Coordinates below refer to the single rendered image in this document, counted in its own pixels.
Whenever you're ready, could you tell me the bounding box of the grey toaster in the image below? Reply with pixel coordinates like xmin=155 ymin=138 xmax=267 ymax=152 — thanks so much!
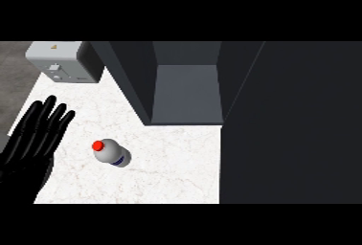
xmin=24 ymin=41 xmax=105 ymax=84

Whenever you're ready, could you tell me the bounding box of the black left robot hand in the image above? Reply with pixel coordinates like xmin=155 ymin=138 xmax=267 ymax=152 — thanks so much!
xmin=0 ymin=95 xmax=77 ymax=205

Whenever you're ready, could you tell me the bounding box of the white bottle with red cap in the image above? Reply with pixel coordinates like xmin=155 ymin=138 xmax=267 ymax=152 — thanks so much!
xmin=90 ymin=138 xmax=133 ymax=168

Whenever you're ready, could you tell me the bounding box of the dark grey cabinet door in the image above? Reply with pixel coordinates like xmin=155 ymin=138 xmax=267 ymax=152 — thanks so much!
xmin=217 ymin=41 xmax=362 ymax=205

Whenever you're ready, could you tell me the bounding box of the dark grey cabinet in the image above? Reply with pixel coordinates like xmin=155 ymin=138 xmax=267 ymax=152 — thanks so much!
xmin=89 ymin=41 xmax=266 ymax=126

